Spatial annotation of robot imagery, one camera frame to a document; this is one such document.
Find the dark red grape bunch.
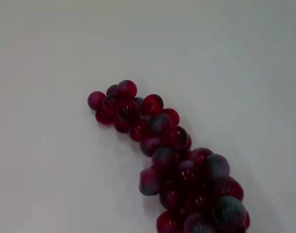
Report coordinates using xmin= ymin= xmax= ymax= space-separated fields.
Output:
xmin=86 ymin=79 xmax=251 ymax=233

